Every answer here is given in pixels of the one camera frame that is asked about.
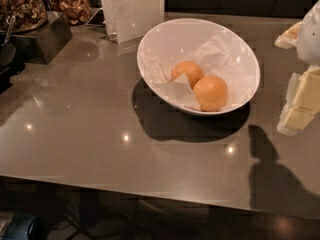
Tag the orange at bowl back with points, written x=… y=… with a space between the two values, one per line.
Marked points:
x=190 y=69

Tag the glass bowl of pretzels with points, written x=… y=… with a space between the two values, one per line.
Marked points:
x=77 y=12

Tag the clear acrylic sign holder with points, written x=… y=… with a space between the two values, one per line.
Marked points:
x=126 y=20

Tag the glass jar of nuts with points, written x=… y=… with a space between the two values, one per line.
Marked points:
x=29 y=14

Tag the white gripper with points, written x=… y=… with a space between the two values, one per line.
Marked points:
x=309 y=40

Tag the metal scoop in jar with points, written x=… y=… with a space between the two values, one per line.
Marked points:
x=11 y=21

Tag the orange at bowl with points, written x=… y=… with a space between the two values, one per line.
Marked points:
x=211 y=93
x=190 y=69

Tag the white tilted bowl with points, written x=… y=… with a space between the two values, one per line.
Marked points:
x=216 y=49

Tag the white paper napkin in bowl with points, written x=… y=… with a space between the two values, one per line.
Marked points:
x=231 y=71

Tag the orange at bowl front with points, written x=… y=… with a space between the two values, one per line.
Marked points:
x=211 y=93

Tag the dark block stand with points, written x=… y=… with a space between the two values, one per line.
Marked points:
x=42 y=45

